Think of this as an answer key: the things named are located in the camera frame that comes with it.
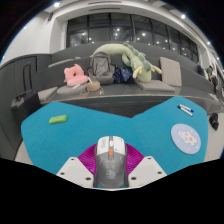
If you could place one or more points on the grey backpack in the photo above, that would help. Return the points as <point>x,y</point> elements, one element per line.
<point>101,68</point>

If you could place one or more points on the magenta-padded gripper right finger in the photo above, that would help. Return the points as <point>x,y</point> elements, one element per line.
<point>145,168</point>

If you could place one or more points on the dark blue patterned bag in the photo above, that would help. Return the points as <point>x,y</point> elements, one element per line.
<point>122,76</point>

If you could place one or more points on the green dragon plush toy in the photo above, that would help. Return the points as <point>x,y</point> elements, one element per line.
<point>143,68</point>

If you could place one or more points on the grey flat seat cushion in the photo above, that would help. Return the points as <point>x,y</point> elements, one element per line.
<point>70,90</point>
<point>47,94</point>
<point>155,85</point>

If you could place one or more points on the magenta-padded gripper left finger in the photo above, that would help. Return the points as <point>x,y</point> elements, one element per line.
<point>78,168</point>

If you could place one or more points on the white marker with blue cap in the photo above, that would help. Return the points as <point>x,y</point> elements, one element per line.
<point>187,108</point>

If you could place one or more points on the black suitcase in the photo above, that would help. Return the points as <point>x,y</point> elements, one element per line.
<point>25,106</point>

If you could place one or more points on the grey white computer mouse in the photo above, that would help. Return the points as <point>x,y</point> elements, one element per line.
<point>110,163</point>

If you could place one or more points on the small brown woven basket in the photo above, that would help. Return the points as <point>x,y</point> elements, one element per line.
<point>93,86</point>

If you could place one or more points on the round pale blue mouse pad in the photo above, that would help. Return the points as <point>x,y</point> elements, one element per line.
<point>186,139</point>

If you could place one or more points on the white marker with black cap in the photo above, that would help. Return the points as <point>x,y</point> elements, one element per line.
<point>185,111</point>

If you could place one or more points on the person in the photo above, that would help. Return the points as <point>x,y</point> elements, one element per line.
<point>211,75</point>

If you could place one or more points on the black bag on floor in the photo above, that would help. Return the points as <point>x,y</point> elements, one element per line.
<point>214,121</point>

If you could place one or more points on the beige upright square cushion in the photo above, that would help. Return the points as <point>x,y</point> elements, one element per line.
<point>170,71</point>

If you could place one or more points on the green eraser block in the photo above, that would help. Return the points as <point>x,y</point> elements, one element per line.
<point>58,119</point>

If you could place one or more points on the pink plush cushion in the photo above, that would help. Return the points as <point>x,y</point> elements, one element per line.
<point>75,76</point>

